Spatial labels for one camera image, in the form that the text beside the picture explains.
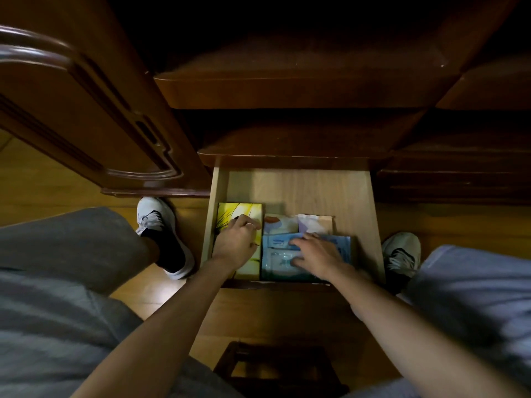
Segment large light blue wet wipes pack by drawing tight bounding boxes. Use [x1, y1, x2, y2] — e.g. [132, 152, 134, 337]
[262, 232, 353, 282]

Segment dark wooden stool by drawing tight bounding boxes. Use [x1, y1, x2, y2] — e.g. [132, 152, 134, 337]
[214, 342, 349, 398]

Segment person's left forearm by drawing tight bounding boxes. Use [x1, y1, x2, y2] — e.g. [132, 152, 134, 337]
[72, 256, 233, 398]

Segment light wooden drawer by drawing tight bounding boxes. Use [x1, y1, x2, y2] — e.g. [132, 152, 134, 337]
[200, 159, 387, 293]

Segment gray trousers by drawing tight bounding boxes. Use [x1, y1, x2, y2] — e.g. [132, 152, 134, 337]
[0, 207, 531, 398]

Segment person's right hand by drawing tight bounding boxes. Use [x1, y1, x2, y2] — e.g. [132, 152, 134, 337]
[289, 232, 353, 282]

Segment dark wooden cabinet door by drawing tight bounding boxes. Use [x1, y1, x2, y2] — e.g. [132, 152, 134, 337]
[0, 0, 212, 198]

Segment person's right forearm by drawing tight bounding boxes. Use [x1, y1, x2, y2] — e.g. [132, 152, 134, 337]
[327, 265, 531, 398]

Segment white black right shoe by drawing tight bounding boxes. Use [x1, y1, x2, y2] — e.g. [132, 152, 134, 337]
[381, 232, 422, 293]

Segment person's left hand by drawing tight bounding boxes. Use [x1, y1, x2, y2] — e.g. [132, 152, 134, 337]
[211, 214, 263, 273]

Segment white black shoe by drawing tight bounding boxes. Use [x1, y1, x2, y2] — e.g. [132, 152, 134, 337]
[136, 197, 196, 281]
[381, 232, 422, 293]

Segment white black left shoe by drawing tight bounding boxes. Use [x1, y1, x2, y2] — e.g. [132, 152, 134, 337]
[136, 197, 196, 281]

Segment yellow tissue box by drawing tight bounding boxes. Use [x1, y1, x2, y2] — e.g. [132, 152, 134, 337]
[212, 202, 264, 281]

